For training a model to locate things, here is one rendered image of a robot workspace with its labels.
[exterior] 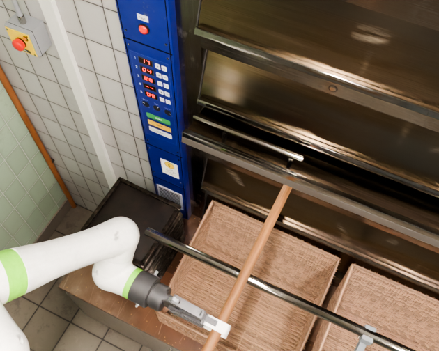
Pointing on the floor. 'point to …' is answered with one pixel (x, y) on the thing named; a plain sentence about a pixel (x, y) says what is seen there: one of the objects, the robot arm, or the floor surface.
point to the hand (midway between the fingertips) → (217, 326)
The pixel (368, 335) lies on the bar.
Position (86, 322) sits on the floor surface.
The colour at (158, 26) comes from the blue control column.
